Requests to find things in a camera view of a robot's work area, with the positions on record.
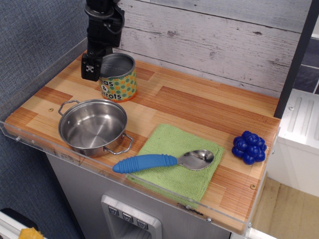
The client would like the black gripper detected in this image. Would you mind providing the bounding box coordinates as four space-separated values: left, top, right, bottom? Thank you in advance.
81 22 122 82

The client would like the peas and carrots can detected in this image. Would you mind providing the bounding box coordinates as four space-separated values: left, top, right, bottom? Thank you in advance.
99 53 138 103

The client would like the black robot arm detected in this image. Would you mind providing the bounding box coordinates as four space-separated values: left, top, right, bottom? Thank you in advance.
81 0 125 81

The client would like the green cloth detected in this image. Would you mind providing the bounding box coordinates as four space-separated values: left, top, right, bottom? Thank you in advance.
126 123 225 203

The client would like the stainless steel pot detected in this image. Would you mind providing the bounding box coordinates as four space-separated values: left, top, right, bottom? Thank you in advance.
58 99 133 157

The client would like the clear acrylic table guard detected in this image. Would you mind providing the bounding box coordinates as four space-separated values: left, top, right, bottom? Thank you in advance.
0 33 281 239

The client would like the grey toy fridge cabinet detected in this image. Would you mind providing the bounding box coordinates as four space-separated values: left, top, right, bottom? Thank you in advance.
47 154 231 239

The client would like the blue toy grape cluster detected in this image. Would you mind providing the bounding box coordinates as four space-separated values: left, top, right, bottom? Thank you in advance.
231 130 267 165

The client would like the white appliance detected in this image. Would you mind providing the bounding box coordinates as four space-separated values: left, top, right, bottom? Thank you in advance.
267 90 319 196

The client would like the blue handled metal spoon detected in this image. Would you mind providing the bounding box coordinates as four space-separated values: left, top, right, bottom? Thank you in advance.
112 150 214 174

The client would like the black vertical post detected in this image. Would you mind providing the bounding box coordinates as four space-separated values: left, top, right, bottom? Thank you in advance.
274 0 319 119

